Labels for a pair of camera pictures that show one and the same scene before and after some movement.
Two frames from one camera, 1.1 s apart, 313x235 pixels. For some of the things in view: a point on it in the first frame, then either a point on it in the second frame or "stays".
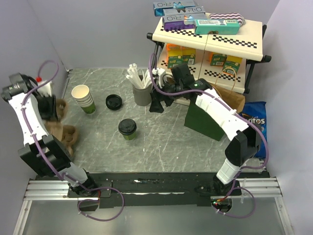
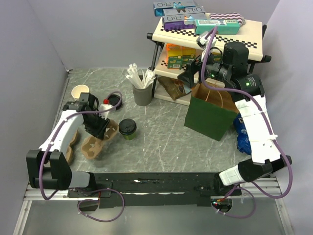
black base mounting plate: x=158 y=190 stays
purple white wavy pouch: x=229 y=15 stays
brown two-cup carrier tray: x=55 y=127 -> x=92 y=145
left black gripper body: x=47 y=106 -> x=95 y=124
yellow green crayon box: x=188 y=56 stays
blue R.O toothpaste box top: x=158 y=7 stays
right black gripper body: x=168 y=100 -> x=193 y=66
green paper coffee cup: x=129 y=137 stays
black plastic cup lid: x=127 y=126 stays
